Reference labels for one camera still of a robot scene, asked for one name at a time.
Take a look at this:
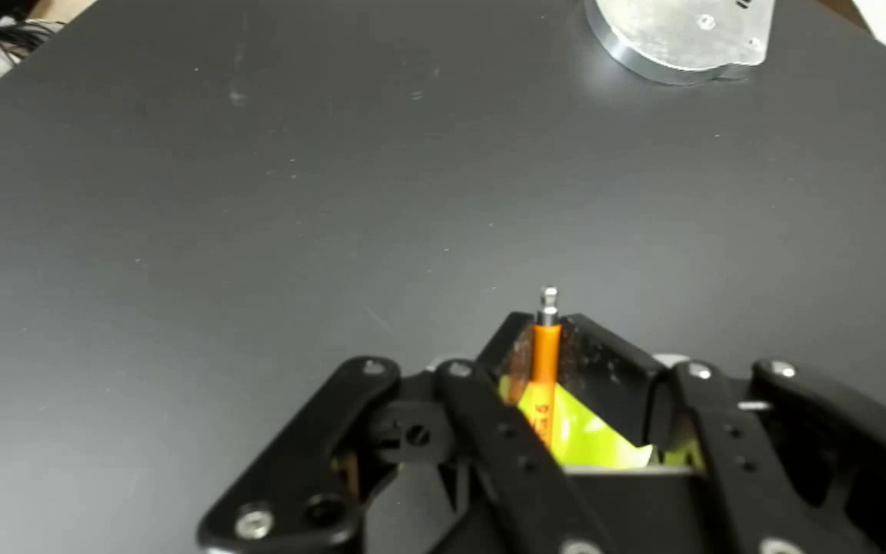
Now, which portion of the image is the yellow-green mug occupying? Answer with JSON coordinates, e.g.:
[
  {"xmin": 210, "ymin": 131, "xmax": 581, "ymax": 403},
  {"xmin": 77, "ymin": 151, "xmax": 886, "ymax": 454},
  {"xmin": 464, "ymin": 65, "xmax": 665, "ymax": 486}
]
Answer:
[{"xmin": 495, "ymin": 374, "xmax": 703, "ymax": 476}]

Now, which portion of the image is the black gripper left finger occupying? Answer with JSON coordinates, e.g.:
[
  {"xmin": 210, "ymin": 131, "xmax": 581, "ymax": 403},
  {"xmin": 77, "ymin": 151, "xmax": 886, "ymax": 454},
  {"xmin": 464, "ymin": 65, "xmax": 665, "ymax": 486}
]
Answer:
[{"xmin": 193, "ymin": 312, "xmax": 608, "ymax": 554}]

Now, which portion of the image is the aluminium metal plate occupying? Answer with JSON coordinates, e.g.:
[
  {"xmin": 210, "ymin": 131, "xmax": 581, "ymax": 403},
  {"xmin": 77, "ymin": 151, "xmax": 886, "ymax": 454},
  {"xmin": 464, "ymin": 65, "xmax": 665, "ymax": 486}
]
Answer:
[{"xmin": 581, "ymin": 0, "xmax": 782, "ymax": 90}]

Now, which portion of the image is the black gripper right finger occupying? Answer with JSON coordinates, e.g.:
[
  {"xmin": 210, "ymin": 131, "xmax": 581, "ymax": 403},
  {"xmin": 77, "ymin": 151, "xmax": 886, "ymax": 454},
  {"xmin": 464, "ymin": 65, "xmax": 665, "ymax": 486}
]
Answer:
[{"xmin": 564, "ymin": 313, "xmax": 886, "ymax": 554}]

